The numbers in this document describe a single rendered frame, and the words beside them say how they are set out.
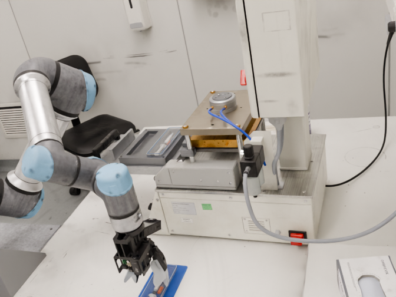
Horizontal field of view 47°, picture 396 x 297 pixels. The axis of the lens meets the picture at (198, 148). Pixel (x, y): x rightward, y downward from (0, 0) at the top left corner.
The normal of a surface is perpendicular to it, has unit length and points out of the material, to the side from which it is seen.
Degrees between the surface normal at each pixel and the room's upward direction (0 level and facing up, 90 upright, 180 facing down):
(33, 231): 0
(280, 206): 90
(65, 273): 0
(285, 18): 90
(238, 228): 90
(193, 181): 90
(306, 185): 0
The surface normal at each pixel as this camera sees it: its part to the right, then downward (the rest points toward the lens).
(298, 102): -0.33, 0.49
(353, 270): -0.18, -0.84
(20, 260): 0.94, -0.03
